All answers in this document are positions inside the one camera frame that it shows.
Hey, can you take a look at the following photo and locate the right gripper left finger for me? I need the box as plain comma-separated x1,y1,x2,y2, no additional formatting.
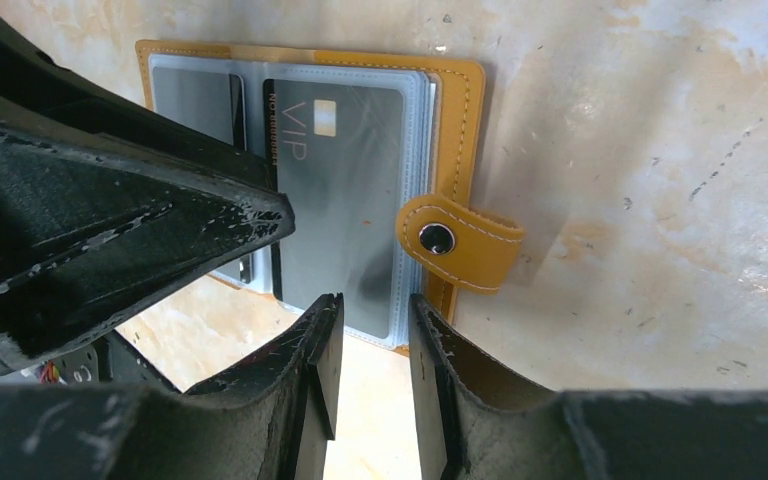
0,294,344,479

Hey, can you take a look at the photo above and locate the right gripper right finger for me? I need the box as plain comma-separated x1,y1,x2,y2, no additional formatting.
409,294,768,479

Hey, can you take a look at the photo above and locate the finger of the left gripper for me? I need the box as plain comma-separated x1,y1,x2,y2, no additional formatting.
0,122,295,374
0,17,276,190

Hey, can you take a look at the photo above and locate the grey card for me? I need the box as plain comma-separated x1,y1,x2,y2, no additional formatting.
150,66,256,286

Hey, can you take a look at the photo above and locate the black VIP card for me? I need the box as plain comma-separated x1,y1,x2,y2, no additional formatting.
264,79,404,339

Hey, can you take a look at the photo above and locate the orange leather card holder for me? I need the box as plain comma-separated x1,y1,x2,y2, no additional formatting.
135,40,524,322

